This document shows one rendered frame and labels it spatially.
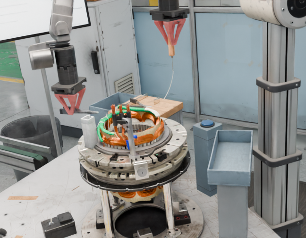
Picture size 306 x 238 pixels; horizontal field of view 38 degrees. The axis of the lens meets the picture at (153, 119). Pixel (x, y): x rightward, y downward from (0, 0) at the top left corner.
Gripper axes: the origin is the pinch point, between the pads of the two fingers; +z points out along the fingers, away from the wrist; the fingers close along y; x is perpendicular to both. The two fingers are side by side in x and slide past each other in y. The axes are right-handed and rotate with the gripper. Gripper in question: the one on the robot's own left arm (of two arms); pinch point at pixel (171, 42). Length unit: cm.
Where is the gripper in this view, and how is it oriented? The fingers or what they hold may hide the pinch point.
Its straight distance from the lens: 126.7
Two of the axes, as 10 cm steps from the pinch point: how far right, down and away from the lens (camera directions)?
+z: 0.9, 9.3, 3.7
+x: 7.7, -3.0, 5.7
